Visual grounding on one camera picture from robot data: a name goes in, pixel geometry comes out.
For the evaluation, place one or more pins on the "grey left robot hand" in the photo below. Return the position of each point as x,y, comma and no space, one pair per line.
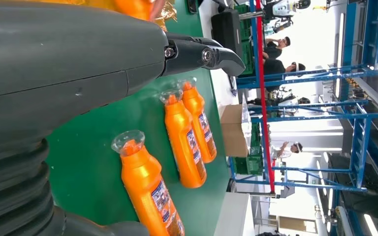
62,58

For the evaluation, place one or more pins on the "green table mat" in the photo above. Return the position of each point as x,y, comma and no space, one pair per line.
88,169

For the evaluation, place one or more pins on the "orange detergent bottle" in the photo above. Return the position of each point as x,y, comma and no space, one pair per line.
202,130
133,8
182,146
143,189

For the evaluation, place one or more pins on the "green plastic crate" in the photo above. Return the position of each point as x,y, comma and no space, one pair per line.
247,55
251,163

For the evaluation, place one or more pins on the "black carrying case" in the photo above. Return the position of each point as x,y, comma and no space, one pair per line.
226,32

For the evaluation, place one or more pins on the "white desk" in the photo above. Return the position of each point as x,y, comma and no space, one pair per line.
215,81
234,215

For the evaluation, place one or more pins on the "red pole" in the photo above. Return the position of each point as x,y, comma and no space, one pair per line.
263,97

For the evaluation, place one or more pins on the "blue metal rack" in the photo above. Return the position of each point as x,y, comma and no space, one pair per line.
358,146
370,32

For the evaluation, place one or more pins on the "white humanoid robot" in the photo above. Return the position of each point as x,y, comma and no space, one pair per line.
283,9

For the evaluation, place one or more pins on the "yellow taped cardboard sheet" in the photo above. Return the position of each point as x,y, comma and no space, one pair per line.
167,14

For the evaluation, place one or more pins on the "brown cardboard box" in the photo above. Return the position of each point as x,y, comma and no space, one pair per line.
234,136

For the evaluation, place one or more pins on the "printed paper sheet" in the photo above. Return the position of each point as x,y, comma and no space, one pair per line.
246,117

